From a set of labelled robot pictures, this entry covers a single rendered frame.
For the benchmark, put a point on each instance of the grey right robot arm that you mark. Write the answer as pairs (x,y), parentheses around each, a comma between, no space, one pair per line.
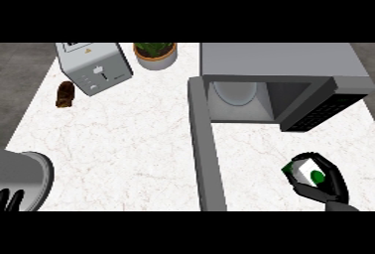
(339,207)

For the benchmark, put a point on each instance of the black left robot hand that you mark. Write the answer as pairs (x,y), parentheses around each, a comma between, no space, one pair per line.
(10,200)

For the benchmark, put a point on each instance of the grey microwave door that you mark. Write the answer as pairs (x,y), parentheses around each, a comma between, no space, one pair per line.
(205,145)

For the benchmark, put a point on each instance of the potted green plant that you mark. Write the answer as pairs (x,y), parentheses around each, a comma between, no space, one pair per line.
(155,54)

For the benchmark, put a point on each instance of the brown bread loaf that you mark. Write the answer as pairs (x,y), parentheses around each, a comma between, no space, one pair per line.
(65,94)

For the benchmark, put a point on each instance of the grey microwave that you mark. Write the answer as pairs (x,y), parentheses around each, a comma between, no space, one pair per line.
(277,63)

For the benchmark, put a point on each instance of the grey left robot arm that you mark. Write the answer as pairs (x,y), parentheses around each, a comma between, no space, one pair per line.
(22,178)

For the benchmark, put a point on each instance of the silver toaster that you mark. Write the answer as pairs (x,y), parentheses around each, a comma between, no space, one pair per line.
(94,67)

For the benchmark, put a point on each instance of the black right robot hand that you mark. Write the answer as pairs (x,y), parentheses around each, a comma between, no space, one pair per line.
(332,185)

